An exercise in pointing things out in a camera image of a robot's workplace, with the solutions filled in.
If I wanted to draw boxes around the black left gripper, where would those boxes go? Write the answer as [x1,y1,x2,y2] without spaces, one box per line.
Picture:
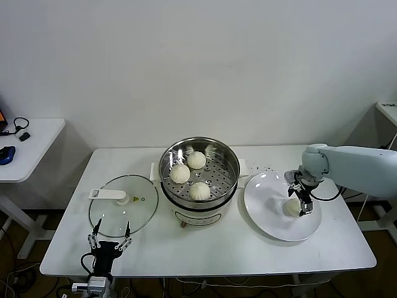
[86,218,133,274]

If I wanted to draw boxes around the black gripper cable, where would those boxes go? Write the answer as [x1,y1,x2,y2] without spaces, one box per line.
[310,186,345,202]
[79,253,96,274]

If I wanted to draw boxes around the blue computer mouse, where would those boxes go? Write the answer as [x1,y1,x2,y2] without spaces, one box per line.
[0,145,16,166]

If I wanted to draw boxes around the glass lid with white handle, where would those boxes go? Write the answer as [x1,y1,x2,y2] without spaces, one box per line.
[87,174,159,238]

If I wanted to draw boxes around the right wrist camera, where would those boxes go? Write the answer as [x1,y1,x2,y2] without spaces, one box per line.
[284,169,303,186]

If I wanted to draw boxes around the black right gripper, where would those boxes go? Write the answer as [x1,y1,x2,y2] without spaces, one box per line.
[287,182,314,217]

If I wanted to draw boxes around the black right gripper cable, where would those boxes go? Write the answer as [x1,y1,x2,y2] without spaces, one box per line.
[310,186,345,202]

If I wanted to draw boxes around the white round plate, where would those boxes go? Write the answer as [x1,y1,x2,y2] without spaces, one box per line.
[243,172,323,242]

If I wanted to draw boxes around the white cable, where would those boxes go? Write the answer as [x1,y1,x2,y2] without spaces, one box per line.
[356,192,372,223]

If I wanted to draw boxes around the white side table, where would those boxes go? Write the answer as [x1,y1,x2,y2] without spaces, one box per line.
[0,117,66,260]

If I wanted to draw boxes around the white steamed baozi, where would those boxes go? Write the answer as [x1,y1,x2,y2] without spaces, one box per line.
[187,151,206,170]
[169,163,191,184]
[283,198,301,217]
[189,181,212,201]

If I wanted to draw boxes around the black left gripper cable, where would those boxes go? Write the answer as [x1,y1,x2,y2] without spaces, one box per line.
[79,253,96,274]

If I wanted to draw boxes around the black earphone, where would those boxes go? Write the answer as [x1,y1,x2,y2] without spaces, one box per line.
[12,117,30,135]

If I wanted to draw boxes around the scattered dark crumbs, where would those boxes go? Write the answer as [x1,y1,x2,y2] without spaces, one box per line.
[249,163,275,173]

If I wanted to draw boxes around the white electric cooking pot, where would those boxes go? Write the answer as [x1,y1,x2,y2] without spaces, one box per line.
[149,158,249,229]

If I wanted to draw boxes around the black and orange device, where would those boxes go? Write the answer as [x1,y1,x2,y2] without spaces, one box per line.
[0,96,9,137]

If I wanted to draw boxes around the stainless steel steamer basket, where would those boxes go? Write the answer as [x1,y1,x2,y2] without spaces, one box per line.
[158,136,241,209]

